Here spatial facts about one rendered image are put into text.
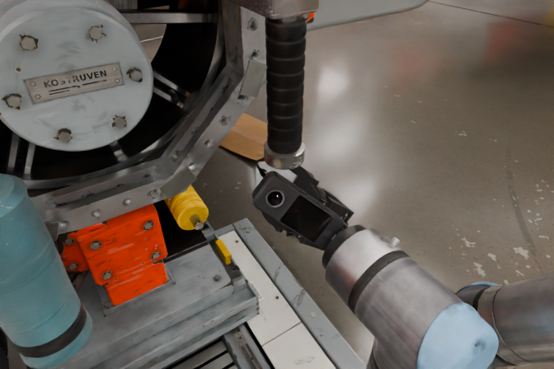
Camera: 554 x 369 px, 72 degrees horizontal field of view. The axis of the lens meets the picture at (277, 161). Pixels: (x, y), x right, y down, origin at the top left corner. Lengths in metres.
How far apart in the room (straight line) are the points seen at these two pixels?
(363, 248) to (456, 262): 0.98
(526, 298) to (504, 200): 1.25
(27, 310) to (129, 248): 0.19
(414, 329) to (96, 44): 0.38
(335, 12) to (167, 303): 0.74
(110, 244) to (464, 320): 0.49
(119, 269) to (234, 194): 0.89
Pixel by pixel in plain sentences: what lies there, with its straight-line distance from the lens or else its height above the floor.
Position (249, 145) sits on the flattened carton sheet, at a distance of 1.79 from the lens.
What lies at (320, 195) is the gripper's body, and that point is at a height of 0.66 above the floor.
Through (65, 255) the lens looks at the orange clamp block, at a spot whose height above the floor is 0.54.
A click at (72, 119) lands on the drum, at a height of 0.82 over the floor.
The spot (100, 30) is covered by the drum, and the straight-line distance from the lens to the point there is 0.36.
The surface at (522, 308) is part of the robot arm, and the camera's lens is 0.50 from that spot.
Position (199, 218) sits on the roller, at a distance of 0.69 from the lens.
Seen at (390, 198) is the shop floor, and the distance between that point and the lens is 1.57.
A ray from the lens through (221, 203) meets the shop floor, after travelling 1.49.
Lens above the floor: 0.99
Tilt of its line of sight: 36 degrees down
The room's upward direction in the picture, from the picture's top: straight up
